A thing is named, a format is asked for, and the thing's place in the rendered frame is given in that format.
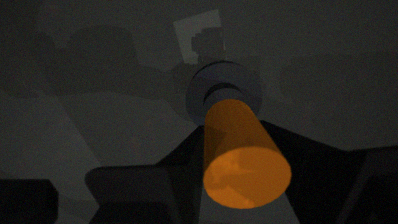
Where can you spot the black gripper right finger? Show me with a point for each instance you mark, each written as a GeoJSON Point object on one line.
{"type": "Point", "coordinates": [327, 181]}

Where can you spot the orange knob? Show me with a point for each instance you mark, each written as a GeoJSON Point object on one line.
{"type": "Point", "coordinates": [243, 168]}

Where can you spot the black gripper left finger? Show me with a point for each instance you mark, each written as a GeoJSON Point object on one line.
{"type": "Point", "coordinates": [176, 181]}

